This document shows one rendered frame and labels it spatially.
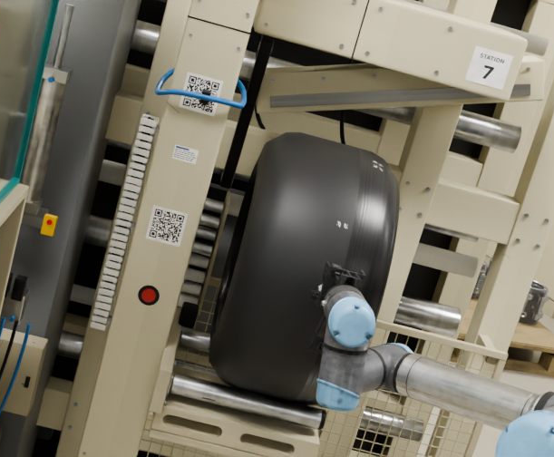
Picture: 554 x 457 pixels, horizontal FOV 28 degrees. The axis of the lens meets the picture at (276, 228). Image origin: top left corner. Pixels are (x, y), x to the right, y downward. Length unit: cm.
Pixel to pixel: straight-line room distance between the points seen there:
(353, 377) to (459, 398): 18
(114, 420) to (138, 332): 22
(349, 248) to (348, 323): 39
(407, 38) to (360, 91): 21
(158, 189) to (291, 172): 29
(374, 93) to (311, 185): 53
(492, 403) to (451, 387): 8
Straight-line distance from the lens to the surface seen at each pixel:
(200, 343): 264
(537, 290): 636
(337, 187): 223
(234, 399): 238
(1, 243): 223
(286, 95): 267
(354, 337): 182
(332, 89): 268
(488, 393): 185
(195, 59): 227
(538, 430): 163
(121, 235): 237
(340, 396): 186
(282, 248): 215
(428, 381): 190
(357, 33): 253
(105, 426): 252
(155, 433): 240
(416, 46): 255
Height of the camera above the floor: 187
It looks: 15 degrees down
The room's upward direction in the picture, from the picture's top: 16 degrees clockwise
